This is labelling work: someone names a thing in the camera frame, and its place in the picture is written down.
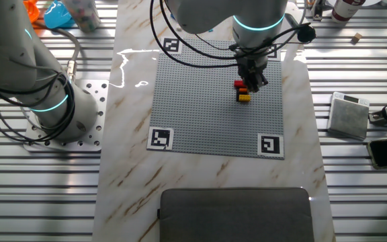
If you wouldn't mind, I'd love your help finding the grey Lego baseplate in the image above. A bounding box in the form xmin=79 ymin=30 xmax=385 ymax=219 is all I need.
xmin=146 ymin=36 xmax=286 ymax=161

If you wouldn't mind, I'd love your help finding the grey robot conduit cable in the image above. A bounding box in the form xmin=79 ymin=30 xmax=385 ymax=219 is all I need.
xmin=35 ymin=25 xmax=82 ymax=83

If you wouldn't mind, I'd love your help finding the red white bottle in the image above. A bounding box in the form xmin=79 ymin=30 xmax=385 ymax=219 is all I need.
xmin=331 ymin=0 xmax=366 ymax=24

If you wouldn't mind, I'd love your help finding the blue toy shovel yellow handle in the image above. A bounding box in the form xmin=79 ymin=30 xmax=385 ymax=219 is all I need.
xmin=44 ymin=0 xmax=77 ymax=30

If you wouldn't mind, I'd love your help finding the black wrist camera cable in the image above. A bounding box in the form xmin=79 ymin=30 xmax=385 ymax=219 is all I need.
xmin=148 ymin=0 xmax=314 ymax=69

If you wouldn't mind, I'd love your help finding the perforated metal robot base plate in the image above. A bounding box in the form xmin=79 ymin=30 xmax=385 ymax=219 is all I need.
xmin=23 ymin=79 xmax=110 ymax=153

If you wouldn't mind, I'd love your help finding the silver digital scale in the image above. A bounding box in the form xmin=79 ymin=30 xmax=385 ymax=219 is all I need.
xmin=326 ymin=91 xmax=371 ymax=141

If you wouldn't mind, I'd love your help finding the black white ArUco marker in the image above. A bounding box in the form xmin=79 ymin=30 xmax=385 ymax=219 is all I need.
xmin=267 ymin=45 xmax=279 ymax=62
xmin=146 ymin=126 xmax=175 ymax=151
xmin=257 ymin=133 xmax=286 ymax=159
xmin=162 ymin=36 xmax=183 ymax=54

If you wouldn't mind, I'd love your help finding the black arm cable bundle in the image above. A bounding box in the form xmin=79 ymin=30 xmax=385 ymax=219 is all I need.
xmin=0 ymin=72 xmax=77 ymax=144

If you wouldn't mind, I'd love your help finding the grey fabric pad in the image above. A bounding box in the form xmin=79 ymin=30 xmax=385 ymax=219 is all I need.
xmin=158 ymin=187 xmax=315 ymax=242

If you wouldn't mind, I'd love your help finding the orange toy shovel green handle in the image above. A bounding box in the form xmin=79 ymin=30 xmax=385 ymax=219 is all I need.
xmin=23 ymin=0 xmax=41 ymax=23

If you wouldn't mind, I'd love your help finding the grey metal bracket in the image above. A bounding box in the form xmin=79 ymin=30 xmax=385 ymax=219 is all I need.
xmin=309 ymin=0 xmax=327 ymax=22

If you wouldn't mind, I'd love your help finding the clear plastic cup with bricks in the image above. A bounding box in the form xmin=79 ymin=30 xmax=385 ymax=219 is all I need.
xmin=62 ymin=0 xmax=101 ymax=34

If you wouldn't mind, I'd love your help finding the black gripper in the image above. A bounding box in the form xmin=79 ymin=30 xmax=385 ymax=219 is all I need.
xmin=234 ymin=46 xmax=269 ymax=93

